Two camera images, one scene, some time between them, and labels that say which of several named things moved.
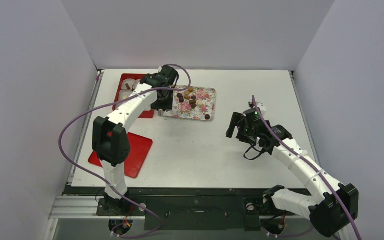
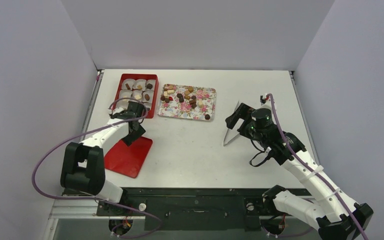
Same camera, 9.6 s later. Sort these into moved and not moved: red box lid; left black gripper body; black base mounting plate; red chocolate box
Moved: left black gripper body
Not moved: red chocolate box; black base mounting plate; red box lid
